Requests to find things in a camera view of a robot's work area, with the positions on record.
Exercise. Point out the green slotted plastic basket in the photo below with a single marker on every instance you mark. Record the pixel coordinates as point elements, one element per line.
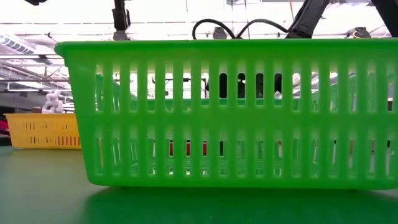
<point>217,118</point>

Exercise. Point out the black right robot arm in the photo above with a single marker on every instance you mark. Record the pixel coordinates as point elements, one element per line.
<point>308,18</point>

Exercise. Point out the red rectangular block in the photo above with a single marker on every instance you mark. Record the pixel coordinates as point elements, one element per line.
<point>188,147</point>

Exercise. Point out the white figurine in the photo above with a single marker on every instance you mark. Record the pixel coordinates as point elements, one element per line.
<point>53,102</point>

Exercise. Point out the dark grey fixture knob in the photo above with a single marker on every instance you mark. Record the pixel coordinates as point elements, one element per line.
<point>120,35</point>
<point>360,33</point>
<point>219,33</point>

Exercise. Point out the white louvered vent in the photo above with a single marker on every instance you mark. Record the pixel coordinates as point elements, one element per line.
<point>15,43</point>

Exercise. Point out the red object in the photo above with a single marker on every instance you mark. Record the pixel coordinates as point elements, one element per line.
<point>3,127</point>

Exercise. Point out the black horizontal rod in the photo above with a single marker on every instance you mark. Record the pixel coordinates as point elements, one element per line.
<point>187,80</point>

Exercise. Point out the yellow slotted plastic basket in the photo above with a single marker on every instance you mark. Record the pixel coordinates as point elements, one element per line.
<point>43,130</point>

